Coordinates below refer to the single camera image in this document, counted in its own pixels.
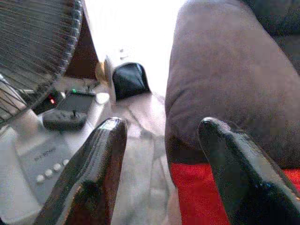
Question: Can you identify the white fan with black grille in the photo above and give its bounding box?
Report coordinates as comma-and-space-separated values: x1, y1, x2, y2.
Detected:
0, 0, 113, 225

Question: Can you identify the dark grey box with lights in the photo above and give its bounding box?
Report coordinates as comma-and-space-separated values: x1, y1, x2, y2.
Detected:
35, 89, 97, 113

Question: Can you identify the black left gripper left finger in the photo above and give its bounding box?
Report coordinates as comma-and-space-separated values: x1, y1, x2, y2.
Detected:
35, 116, 128, 225

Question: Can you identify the red fabric pillow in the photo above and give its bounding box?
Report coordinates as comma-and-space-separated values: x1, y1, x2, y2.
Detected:
170, 163, 300, 225

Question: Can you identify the black leather bag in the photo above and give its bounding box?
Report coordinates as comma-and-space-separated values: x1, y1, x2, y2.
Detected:
112, 62, 152, 102

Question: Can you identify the black oval controller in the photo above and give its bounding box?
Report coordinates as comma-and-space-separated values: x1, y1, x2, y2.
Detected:
43, 109, 89, 132

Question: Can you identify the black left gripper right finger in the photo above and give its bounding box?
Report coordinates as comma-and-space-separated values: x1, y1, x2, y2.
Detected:
198, 117, 300, 225

